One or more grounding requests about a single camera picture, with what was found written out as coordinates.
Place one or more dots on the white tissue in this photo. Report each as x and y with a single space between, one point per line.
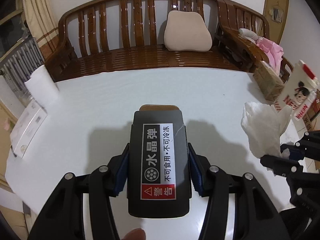
264 126

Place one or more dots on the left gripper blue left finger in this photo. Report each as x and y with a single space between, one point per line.
105 182

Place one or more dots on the beige seat cushion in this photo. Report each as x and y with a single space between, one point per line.
186 31

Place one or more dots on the brown cardboard carton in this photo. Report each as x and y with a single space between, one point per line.
270 84

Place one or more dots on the beige curtain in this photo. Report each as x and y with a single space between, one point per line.
42 25

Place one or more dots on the white box beside table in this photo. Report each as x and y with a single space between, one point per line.
26 127

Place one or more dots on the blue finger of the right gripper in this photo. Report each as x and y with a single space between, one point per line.
291 152
279 166

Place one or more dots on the Nezha popcorn bucket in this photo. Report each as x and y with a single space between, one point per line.
299 91

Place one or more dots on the pink plastic bag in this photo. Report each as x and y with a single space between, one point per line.
273 51

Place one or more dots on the wooden armchair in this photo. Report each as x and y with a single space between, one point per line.
241 31

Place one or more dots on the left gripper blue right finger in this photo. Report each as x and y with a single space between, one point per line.
212 182

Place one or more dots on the black crystal bullet box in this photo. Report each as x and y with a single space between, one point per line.
158 180

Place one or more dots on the wooden slatted bench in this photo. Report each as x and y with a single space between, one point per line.
113 35

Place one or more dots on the person left hand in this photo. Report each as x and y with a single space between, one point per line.
135 234

